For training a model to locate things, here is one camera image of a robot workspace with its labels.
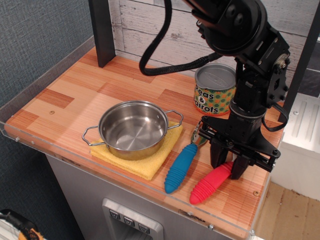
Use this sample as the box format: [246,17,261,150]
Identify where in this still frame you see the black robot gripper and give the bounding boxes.
[199,110,281,180]

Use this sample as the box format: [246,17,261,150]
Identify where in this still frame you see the red handled metal spoon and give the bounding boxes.
[189,161,234,205]

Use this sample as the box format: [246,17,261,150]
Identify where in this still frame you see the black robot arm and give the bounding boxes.
[187,0,290,180]

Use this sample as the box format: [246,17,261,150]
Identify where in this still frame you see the stainless steel pot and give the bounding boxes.
[82,100,184,161]

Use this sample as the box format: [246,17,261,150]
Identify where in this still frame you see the white toy sink unit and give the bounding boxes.
[270,93,320,200]

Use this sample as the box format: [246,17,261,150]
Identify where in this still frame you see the peas and carrots can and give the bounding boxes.
[193,63,236,117]

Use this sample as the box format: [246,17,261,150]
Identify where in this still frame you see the yellow folded cloth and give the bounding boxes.
[90,125,183,181]

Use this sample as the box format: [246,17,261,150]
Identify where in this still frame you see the silver ice dispenser panel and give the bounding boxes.
[102,198,164,240]

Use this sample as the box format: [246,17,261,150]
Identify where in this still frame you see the grey toy fridge cabinet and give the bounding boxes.
[48,156,247,240]

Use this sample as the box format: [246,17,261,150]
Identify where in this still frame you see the orange object bottom left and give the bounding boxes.
[18,225,45,240]

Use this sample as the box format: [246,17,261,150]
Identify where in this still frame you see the blue handled metal fork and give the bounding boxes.
[164,120,207,194]

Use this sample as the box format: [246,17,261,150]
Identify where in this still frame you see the dark right shelf post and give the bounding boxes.
[283,4,320,114]

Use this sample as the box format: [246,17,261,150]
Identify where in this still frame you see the dark shelf post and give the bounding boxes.
[283,4,320,114]
[88,0,116,68]

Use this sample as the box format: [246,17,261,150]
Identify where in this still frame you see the dark left shelf post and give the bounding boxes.
[88,0,116,68]

